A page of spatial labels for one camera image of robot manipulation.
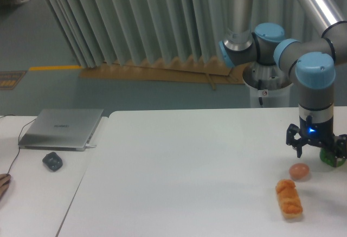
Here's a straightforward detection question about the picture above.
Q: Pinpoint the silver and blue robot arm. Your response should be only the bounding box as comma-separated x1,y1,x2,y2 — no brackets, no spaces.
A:
219,0,346,168

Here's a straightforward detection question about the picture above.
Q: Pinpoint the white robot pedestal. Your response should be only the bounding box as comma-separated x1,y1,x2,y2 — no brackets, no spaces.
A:
242,62,292,108

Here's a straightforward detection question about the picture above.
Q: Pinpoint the green bell pepper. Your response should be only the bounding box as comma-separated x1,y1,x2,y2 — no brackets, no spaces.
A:
319,148,346,168

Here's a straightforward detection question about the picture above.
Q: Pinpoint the pale green folding curtain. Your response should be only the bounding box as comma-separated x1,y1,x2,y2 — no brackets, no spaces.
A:
32,0,347,68

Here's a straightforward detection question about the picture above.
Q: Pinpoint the white usb plug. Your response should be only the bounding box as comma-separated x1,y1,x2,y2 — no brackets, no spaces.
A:
85,144,96,149

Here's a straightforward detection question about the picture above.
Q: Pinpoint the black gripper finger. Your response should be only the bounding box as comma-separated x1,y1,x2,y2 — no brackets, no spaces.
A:
326,134,346,159
286,124,309,158

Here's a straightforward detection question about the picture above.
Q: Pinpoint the person's hand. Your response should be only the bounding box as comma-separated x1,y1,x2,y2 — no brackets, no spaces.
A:
0,174,11,198

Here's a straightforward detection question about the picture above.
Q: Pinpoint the small black controller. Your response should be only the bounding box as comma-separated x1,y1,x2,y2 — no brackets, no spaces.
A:
42,152,63,172

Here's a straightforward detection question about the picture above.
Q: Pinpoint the brown cardboard sheet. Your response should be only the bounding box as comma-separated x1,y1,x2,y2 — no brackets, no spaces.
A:
79,56,248,90

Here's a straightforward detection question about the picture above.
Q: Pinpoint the orange bread loaf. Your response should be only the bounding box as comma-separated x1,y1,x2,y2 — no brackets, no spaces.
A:
275,180,303,219

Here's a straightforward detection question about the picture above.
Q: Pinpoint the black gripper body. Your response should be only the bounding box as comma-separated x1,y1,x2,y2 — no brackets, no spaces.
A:
297,116,334,149

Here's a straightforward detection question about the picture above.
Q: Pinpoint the brown egg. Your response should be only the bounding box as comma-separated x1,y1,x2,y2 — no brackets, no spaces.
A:
289,163,310,180

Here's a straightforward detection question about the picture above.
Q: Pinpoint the black cable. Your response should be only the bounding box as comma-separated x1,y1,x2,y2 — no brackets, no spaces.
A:
0,114,38,175

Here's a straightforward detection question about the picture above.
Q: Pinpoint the silver closed laptop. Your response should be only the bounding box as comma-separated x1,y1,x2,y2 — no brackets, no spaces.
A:
18,108,104,151

